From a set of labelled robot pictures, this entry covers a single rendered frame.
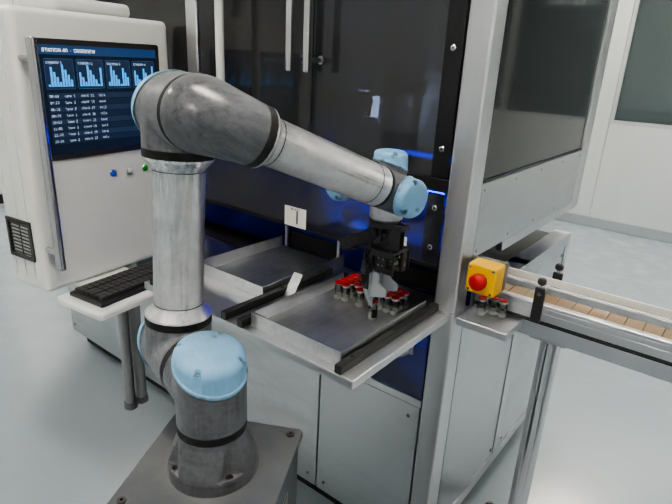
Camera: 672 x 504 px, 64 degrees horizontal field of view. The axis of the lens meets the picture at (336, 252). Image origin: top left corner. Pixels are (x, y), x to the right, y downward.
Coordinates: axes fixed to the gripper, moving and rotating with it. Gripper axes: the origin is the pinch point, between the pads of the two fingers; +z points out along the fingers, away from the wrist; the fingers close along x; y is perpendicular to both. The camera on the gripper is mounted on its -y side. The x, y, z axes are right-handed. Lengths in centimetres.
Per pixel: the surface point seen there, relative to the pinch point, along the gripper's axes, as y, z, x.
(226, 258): -51, 4, -1
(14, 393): -169, 93, -24
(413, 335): 12.2, 5.4, -0.1
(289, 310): -16.5, 5.1, -10.8
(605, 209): -44, 73, 475
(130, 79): -88, -45, -5
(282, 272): -34.9, 5.1, 5.7
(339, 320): -4.4, 5.1, -6.5
